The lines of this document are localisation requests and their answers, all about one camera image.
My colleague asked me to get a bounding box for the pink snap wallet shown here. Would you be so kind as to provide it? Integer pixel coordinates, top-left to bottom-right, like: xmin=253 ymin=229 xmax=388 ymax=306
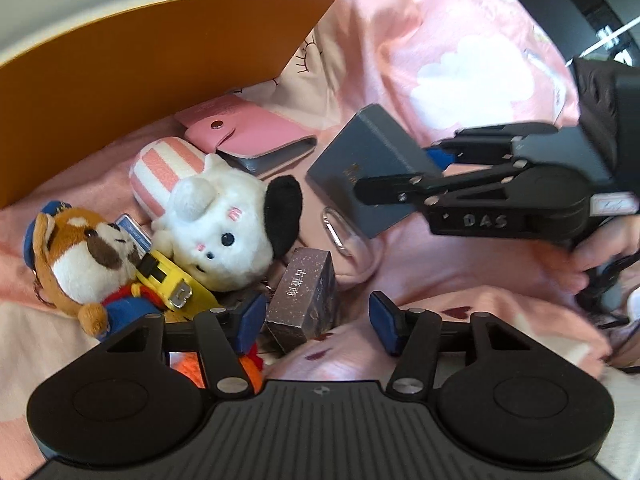
xmin=175 ymin=94 xmax=317 ymax=178

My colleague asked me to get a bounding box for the orange storage box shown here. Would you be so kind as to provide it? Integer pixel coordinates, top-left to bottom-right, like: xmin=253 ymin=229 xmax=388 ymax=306
xmin=1 ymin=0 xmax=334 ymax=205

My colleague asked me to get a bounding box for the yellow tape measure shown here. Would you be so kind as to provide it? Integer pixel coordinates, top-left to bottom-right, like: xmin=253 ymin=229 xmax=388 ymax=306
xmin=137 ymin=250 xmax=220 ymax=320

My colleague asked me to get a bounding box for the pink striped plush cushion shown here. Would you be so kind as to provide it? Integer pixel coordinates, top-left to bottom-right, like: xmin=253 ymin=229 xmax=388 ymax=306
xmin=129 ymin=136 xmax=205 ymax=220

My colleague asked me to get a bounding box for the grey blue hardcover box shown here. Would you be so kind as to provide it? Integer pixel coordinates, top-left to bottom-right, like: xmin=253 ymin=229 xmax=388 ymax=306
xmin=307 ymin=104 xmax=442 ymax=240

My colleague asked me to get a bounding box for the dark starry small box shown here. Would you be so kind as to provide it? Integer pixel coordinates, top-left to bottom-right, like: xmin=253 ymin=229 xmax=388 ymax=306
xmin=266 ymin=248 xmax=338 ymax=353

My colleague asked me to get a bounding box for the person's right hand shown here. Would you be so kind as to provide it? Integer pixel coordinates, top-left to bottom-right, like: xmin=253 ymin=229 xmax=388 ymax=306
xmin=570 ymin=214 xmax=640 ymax=294

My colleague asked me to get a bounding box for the illustrated card box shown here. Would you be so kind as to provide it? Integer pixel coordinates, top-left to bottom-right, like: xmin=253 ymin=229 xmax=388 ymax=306
xmin=115 ymin=214 xmax=152 ymax=257

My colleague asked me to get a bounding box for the orange knitted toy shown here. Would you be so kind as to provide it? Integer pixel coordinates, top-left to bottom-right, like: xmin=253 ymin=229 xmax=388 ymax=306
xmin=169 ymin=342 xmax=265 ymax=394

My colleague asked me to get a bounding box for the white black-eared plush toy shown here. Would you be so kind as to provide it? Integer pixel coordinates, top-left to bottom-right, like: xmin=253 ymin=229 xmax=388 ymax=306
xmin=152 ymin=154 xmax=303 ymax=292

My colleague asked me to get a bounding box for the clear plastic earbuds case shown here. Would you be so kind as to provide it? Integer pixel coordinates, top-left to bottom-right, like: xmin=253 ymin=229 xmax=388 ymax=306
xmin=320 ymin=207 xmax=384 ymax=289

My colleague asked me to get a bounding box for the pink bedsheet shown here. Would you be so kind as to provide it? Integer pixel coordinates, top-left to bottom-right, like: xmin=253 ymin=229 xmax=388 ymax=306
xmin=1 ymin=0 xmax=639 ymax=479

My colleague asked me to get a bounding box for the red panda plush toy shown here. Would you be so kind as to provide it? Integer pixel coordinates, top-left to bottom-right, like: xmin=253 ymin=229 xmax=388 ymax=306
xmin=24 ymin=200 xmax=166 ymax=340

